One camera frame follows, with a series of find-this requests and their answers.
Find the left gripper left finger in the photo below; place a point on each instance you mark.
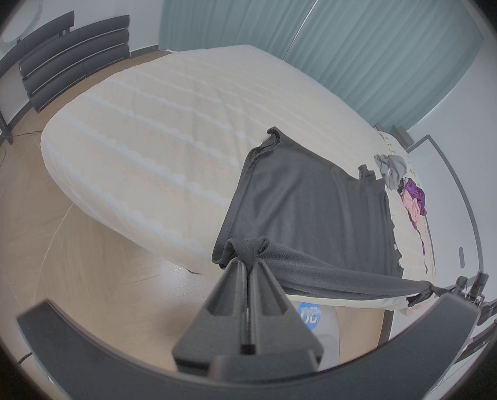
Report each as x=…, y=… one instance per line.
x=227, y=327

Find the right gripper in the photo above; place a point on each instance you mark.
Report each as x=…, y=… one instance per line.
x=469, y=288

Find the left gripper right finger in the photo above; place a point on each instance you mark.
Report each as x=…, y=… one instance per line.
x=273, y=327

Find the black T-shirt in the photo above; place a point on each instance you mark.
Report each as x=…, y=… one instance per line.
x=307, y=206

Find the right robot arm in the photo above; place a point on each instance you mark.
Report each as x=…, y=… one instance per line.
x=494, y=306

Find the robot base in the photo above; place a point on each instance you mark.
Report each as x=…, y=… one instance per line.
x=327, y=336

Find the bed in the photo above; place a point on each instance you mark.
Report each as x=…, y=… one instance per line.
x=148, y=119

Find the pink garment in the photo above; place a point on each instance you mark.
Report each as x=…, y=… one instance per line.
x=410, y=211

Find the purple garment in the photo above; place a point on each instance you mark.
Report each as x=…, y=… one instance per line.
x=416, y=194

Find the grey garment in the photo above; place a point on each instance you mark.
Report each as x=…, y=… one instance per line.
x=392, y=167

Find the grey bedside table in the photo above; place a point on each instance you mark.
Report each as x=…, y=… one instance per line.
x=398, y=133

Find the blue-green curtain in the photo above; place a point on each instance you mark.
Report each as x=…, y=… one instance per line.
x=390, y=44
x=240, y=11

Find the black chest of drawers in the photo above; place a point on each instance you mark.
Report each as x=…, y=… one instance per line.
x=77, y=61

